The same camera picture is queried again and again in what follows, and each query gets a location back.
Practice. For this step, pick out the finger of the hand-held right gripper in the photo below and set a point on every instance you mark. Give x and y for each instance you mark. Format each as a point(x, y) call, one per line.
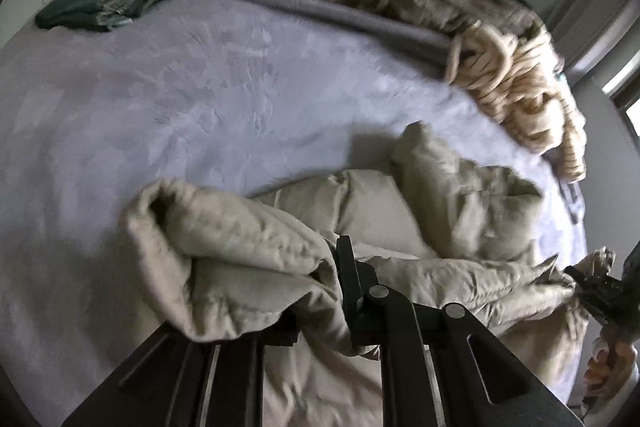
point(597, 294)

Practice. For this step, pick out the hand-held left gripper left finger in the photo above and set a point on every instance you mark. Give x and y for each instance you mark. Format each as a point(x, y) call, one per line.
point(230, 382)

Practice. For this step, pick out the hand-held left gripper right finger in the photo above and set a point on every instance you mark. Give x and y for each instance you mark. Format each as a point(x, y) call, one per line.
point(425, 367)

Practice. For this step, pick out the beige puffer jacket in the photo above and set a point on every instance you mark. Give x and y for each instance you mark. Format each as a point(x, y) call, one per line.
point(240, 227)

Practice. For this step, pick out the person's right hand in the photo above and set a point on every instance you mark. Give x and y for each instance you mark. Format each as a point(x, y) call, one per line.
point(622, 354)

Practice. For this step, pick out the grey sock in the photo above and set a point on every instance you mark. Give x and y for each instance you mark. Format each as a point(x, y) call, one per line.
point(572, 202)

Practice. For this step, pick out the window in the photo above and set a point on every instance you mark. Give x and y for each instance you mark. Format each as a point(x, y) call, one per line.
point(627, 102)

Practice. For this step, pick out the cream striped fleece garment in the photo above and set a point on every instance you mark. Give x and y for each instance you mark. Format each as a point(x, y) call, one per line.
point(520, 82)

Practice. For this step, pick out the grey curtain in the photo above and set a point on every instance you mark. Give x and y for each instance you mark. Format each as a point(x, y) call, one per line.
point(585, 7)

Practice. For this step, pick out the bed with lavender quilted cover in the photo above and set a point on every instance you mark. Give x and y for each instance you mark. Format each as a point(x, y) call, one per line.
point(175, 107)

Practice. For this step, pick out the brown grey fleece garment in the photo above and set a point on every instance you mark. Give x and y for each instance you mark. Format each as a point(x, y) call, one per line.
point(425, 4)

